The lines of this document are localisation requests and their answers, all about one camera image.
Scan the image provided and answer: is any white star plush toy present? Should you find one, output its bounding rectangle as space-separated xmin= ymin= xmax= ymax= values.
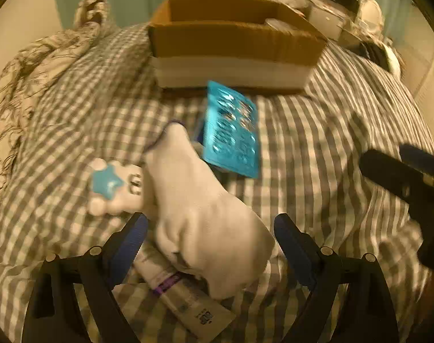
xmin=87 ymin=158 xmax=143 ymax=217

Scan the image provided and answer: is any white purple cream tube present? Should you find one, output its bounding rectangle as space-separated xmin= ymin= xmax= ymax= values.
xmin=133 ymin=241 xmax=235 ymax=342

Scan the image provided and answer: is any white sock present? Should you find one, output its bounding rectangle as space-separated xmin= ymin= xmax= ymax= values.
xmin=142 ymin=121 xmax=275 ymax=300

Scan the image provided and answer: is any blue blister pack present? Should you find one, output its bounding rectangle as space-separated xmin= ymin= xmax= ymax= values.
xmin=202 ymin=81 xmax=259 ymax=179

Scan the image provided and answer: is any clear plastic bag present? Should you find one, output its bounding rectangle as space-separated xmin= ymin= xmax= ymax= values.
xmin=265 ymin=18 xmax=296 ymax=33

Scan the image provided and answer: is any black white plush pillow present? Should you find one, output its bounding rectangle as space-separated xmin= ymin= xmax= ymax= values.
xmin=352 ymin=41 xmax=403 ymax=79

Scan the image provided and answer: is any white oval mirror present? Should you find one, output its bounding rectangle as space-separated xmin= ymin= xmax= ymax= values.
xmin=359 ymin=0 xmax=385 ymax=29

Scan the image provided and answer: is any brown cardboard box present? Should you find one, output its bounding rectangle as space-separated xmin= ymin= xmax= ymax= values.
xmin=148 ymin=0 xmax=327 ymax=95

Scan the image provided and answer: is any black white patterned blanket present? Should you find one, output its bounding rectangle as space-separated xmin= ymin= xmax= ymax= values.
xmin=0 ymin=0 xmax=116 ymax=201

